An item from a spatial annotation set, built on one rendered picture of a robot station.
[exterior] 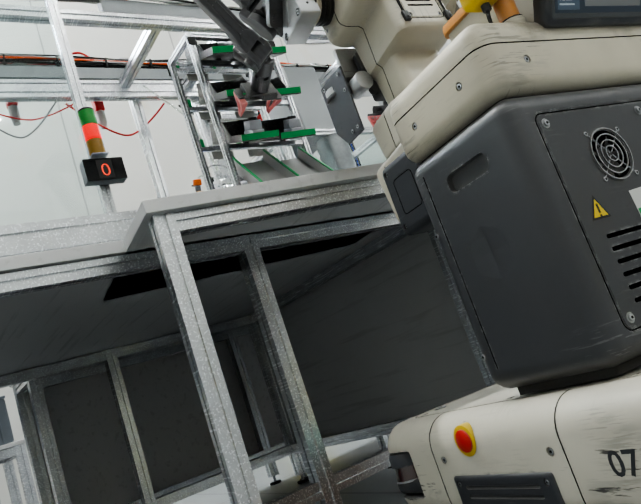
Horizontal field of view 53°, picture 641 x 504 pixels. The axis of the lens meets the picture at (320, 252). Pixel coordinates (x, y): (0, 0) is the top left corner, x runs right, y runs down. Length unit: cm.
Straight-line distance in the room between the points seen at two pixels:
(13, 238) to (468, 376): 145
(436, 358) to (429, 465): 116
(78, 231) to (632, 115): 120
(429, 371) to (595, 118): 149
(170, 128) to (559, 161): 553
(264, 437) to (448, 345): 152
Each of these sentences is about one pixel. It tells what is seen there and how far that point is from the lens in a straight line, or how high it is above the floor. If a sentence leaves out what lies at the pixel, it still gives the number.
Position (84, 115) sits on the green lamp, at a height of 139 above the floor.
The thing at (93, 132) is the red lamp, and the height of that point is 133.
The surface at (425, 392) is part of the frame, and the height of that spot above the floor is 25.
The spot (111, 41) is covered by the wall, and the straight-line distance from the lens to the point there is 669.
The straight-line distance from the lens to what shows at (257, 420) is 352.
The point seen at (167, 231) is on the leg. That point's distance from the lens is 138.
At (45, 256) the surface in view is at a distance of 153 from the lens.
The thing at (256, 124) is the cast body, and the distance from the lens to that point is 213.
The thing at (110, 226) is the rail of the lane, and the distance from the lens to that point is 168.
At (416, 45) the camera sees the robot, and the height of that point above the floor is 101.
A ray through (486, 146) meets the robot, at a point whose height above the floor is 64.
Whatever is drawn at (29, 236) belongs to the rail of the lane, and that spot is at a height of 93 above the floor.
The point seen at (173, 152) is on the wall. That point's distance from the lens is 620.
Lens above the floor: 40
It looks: 11 degrees up
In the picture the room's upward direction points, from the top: 19 degrees counter-clockwise
